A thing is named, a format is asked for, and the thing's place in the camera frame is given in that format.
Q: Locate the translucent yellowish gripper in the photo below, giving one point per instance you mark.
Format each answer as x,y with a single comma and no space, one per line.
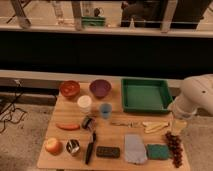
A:
177,126

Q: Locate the dark red grape bunch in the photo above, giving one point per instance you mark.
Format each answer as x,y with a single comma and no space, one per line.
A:
174,144

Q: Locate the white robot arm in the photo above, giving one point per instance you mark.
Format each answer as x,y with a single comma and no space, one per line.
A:
195,92

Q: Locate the green plastic tray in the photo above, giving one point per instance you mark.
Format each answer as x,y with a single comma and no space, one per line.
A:
145,96

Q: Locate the peeled banana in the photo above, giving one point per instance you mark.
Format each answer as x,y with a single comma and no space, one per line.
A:
151,127

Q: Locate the green scrubbing sponge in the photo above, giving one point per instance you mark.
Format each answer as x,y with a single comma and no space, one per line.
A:
158,152

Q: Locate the silver metal utensil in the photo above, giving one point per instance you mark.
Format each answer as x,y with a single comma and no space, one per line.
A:
131,125

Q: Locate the grey blue cloth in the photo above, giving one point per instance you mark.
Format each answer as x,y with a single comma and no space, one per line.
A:
134,149

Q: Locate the blue plastic cup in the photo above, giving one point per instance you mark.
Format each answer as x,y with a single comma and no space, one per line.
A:
105,110

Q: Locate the black sponge block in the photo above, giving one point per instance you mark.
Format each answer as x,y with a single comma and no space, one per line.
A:
108,152

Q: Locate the purple bowl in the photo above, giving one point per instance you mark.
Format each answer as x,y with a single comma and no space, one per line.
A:
100,88

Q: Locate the small metal can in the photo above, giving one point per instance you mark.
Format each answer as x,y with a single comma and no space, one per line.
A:
88,123

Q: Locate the white plastic cup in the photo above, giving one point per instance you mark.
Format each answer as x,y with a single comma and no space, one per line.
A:
84,103

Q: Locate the shiny metal cup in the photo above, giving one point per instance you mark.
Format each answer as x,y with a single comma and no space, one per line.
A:
73,147

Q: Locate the orange carrot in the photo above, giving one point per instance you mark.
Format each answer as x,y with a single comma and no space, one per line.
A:
68,127

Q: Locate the red bowl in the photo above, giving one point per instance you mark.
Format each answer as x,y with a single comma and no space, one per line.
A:
69,89

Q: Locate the red yellow apple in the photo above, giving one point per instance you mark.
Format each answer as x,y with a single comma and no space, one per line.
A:
53,146

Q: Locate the green box in background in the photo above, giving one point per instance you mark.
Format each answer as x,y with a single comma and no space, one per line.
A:
93,21

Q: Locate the black handled knife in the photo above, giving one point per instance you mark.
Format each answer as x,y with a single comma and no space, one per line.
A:
90,147

